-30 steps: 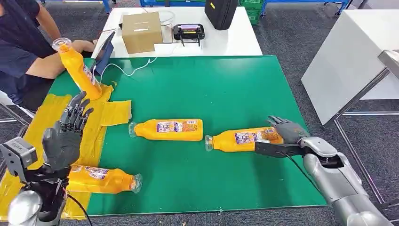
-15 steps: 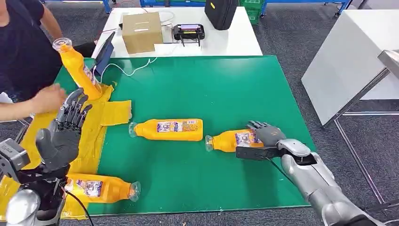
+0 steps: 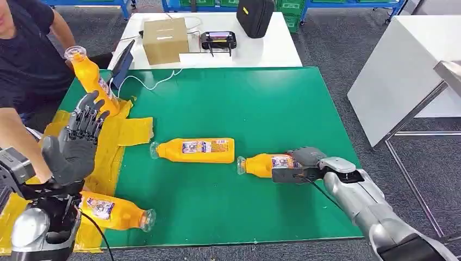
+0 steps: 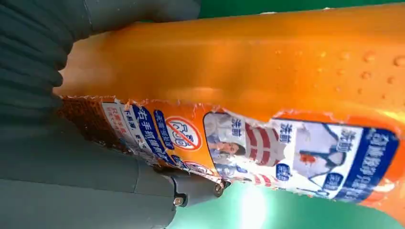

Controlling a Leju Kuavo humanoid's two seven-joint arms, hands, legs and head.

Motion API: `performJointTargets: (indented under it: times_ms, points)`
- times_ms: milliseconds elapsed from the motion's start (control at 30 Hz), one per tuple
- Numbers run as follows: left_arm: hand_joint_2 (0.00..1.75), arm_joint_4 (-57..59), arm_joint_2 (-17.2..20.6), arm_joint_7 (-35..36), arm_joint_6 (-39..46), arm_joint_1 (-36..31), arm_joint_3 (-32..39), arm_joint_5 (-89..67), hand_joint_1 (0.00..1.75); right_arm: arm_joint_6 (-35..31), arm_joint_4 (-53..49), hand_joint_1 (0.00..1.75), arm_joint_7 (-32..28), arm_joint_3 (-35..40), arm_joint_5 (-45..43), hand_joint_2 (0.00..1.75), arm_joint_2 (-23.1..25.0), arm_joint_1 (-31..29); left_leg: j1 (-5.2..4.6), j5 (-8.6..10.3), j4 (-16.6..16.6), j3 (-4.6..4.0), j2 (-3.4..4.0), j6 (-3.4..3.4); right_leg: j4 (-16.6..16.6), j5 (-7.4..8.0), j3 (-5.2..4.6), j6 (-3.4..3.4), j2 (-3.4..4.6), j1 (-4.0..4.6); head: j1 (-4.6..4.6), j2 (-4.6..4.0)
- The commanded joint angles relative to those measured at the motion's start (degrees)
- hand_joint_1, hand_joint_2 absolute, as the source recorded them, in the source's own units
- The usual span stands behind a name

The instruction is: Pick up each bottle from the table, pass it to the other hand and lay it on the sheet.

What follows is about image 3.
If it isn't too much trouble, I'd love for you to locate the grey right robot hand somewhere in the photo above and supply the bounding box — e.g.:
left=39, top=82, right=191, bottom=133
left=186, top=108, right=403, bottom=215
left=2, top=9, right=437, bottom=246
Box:
left=284, top=146, right=328, bottom=170

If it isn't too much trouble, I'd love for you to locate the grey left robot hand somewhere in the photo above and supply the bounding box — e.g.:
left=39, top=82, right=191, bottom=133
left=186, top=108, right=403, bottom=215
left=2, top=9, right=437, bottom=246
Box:
left=41, top=90, right=110, bottom=186

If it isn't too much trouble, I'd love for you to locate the orange drink bottle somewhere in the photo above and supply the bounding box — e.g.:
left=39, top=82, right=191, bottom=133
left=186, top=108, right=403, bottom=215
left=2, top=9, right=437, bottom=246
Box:
left=78, top=191, right=157, bottom=233
left=64, top=46, right=121, bottom=117
left=236, top=153, right=303, bottom=179
left=149, top=138, right=235, bottom=164

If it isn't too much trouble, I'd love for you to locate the yellow sheet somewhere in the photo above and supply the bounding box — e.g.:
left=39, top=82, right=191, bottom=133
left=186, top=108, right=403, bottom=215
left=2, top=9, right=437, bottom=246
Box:
left=0, top=99, right=154, bottom=254

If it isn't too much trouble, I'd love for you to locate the green table mat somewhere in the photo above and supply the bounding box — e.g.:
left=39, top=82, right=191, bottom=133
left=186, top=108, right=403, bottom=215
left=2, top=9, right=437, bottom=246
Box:
left=59, top=66, right=364, bottom=250

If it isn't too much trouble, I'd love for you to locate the dark blue tablet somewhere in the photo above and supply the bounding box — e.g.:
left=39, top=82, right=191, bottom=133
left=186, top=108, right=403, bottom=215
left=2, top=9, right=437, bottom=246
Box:
left=108, top=39, right=136, bottom=91

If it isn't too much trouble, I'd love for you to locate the person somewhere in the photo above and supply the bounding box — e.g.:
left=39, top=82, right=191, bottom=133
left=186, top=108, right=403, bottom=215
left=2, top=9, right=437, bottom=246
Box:
left=0, top=0, right=114, bottom=184

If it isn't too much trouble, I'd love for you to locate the small white table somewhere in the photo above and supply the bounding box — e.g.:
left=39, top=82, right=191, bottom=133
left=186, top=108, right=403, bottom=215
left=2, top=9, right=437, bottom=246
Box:
left=107, top=11, right=303, bottom=70

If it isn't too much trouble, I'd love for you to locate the large white table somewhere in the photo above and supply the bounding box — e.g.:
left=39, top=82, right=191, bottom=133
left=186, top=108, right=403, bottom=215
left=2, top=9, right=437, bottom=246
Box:
left=346, top=15, right=461, bottom=148

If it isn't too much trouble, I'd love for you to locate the green plastic crate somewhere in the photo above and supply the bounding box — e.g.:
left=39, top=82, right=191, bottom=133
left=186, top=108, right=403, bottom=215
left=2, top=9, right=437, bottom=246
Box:
left=275, top=0, right=305, bottom=34

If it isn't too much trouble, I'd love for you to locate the black handheld controller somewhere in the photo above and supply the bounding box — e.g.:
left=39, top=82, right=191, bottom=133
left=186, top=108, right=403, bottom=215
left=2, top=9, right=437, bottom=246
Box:
left=200, top=30, right=238, bottom=58

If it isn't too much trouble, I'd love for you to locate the black carrying case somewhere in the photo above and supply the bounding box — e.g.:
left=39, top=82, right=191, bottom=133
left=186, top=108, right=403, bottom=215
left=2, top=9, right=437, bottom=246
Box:
left=236, top=0, right=276, bottom=39

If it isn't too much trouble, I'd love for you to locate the brown cardboard box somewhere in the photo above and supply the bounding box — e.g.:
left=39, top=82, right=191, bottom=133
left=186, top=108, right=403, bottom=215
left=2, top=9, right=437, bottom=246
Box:
left=142, top=17, right=190, bottom=66

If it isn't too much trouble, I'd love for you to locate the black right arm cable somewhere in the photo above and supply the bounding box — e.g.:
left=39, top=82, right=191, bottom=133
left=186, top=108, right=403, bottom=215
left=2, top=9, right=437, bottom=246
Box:
left=293, top=175, right=346, bottom=213

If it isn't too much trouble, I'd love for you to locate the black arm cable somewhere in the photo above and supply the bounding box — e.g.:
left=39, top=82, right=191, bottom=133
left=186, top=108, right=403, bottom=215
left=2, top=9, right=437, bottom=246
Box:
left=79, top=210, right=115, bottom=261
left=293, top=175, right=346, bottom=213

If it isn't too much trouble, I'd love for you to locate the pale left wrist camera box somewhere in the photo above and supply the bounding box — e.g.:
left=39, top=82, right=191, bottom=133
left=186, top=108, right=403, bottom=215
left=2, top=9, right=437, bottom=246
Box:
left=0, top=147, right=37, bottom=213

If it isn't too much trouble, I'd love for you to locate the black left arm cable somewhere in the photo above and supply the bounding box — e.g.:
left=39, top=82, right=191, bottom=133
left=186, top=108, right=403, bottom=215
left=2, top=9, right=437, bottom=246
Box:
left=79, top=210, right=115, bottom=261

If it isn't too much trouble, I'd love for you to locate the thin white cable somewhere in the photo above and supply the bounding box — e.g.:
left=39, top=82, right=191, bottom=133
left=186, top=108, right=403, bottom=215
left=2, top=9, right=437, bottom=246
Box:
left=116, top=68, right=183, bottom=98

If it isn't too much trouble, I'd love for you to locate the grey metal table frame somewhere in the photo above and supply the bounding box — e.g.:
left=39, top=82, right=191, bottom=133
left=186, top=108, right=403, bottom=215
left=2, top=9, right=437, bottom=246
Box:
left=374, top=80, right=461, bottom=239

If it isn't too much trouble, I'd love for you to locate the blue shelf frame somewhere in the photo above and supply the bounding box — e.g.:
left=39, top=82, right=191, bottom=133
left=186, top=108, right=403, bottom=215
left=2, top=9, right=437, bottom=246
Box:
left=41, top=0, right=408, bottom=24

